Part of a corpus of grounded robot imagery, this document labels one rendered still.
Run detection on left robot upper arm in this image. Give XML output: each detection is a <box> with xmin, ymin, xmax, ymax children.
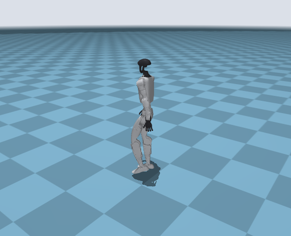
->
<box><xmin>136</xmin><ymin>79</ymin><xmax>148</xmax><ymax>103</ymax></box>

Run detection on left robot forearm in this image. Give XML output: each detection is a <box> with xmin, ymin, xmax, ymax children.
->
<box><xmin>142</xmin><ymin>98</ymin><xmax>151</xmax><ymax>120</ymax></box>

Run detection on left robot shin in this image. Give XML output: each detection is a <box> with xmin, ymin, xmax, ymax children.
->
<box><xmin>130</xmin><ymin>142</ymin><xmax>143</xmax><ymax>168</ymax></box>

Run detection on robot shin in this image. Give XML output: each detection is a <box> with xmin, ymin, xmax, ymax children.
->
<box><xmin>130</xmin><ymin>142</ymin><xmax>143</xmax><ymax>168</ymax></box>
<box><xmin>142</xmin><ymin>140</ymin><xmax>152</xmax><ymax>165</ymax></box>

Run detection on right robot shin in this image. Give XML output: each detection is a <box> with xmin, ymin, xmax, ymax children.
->
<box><xmin>142</xmin><ymin>140</ymin><xmax>152</xmax><ymax>165</ymax></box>

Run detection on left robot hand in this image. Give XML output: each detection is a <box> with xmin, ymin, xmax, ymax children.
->
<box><xmin>143</xmin><ymin>116</ymin><xmax>153</xmax><ymax>132</ymax></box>

